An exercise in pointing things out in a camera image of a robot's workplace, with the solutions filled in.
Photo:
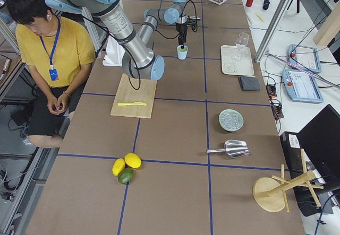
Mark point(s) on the green bowl of ice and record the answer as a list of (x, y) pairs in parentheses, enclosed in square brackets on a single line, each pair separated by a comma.
[(230, 120)]

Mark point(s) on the near teach pendant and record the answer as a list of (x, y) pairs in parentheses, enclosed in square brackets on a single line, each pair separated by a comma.
[(301, 87)]

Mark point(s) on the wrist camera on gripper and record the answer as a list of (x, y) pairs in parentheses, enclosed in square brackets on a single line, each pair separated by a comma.
[(193, 19)]

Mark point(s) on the bamboo cutting board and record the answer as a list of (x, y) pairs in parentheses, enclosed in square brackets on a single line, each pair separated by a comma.
[(131, 90)]

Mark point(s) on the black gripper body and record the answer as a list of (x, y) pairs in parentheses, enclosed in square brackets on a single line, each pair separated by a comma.
[(181, 29)]

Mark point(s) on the round wooden stand base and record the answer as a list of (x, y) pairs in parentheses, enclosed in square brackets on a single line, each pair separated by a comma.
[(270, 193)]

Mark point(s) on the person in yellow shirt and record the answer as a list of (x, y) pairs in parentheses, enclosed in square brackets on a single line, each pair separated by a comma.
[(59, 54)]

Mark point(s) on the black power strip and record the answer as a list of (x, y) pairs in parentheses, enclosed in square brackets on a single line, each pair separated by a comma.
[(276, 105)]

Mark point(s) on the clear wine glass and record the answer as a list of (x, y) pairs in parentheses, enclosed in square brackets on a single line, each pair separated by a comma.
[(241, 42)]

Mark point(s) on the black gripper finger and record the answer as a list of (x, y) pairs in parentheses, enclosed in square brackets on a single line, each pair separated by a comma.
[(180, 39), (183, 38)]

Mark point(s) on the whole yellow lemon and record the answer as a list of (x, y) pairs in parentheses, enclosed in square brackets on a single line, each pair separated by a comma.
[(118, 166), (133, 160)]

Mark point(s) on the aluminium frame post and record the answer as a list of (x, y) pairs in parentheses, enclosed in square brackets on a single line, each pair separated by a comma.
[(278, 15)]

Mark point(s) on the teach pendant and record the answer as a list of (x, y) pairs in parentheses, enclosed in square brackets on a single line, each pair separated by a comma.
[(304, 57), (301, 87)]

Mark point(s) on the cream bear tray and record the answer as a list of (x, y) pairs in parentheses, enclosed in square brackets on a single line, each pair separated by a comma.
[(230, 66)]

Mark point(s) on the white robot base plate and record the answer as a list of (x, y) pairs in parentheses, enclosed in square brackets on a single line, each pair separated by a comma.
[(113, 53)]

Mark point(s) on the far teach pendant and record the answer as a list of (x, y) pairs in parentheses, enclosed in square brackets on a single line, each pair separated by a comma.
[(304, 57)]

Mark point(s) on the black monitor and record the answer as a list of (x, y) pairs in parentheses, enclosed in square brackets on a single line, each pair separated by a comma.
[(320, 141)]

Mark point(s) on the yellow plastic knife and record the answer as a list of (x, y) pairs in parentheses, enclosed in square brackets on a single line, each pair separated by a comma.
[(136, 103)]

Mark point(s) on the light blue cup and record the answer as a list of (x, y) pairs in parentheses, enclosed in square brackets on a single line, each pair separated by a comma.
[(181, 55)]

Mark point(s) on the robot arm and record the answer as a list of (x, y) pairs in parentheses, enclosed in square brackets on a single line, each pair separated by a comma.
[(139, 61)]

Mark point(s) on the small yellow plastic spoon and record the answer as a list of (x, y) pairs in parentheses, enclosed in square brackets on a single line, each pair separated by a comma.
[(260, 17)]

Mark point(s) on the metal ice scoop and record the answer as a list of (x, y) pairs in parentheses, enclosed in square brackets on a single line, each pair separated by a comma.
[(233, 148)]

